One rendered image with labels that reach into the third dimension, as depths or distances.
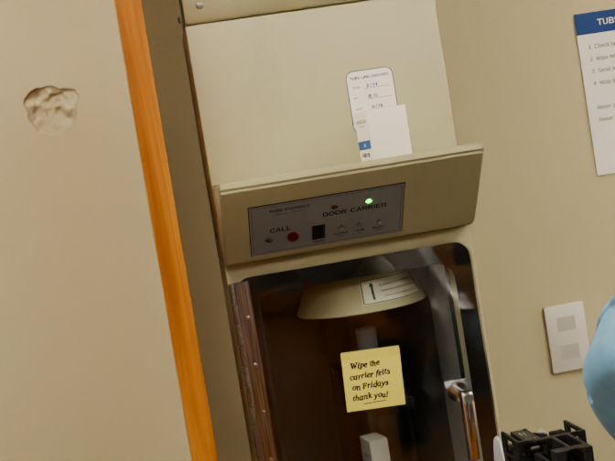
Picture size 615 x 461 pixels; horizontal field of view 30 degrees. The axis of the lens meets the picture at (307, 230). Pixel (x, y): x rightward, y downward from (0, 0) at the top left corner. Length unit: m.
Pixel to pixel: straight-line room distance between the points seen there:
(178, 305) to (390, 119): 0.34
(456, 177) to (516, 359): 0.65
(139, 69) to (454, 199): 0.41
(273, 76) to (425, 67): 0.20
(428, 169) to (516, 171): 0.61
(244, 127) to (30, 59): 0.54
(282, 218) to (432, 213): 0.19
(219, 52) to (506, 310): 0.77
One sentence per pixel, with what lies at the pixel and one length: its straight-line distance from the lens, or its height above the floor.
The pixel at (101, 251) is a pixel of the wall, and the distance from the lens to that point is 1.87.
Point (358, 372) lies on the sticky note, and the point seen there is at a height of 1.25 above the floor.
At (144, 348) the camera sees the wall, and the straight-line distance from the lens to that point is 1.88.
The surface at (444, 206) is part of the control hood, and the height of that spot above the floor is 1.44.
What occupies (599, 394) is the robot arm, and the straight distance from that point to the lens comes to 0.71.
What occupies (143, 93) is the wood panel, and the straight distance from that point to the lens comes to 1.35.
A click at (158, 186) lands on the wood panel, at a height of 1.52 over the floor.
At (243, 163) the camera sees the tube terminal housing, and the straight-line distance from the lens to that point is 1.44.
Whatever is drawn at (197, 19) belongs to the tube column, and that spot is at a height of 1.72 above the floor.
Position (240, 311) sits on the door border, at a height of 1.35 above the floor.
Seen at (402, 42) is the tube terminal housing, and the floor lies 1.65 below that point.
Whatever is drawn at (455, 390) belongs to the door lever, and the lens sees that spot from 1.49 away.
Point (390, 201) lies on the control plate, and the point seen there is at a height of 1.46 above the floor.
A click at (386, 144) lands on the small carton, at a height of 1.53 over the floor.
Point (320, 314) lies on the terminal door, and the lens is 1.45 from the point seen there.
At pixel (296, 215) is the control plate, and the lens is 1.37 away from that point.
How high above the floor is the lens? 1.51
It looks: 3 degrees down
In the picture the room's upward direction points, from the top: 9 degrees counter-clockwise
